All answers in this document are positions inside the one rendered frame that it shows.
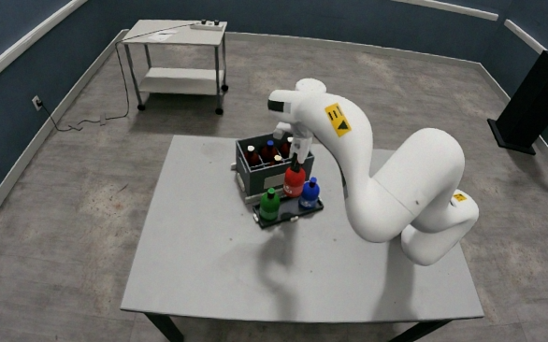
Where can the blue plastic bottle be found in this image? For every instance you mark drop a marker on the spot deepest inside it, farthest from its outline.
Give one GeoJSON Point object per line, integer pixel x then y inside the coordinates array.
{"type": "Point", "coordinates": [309, 196]}

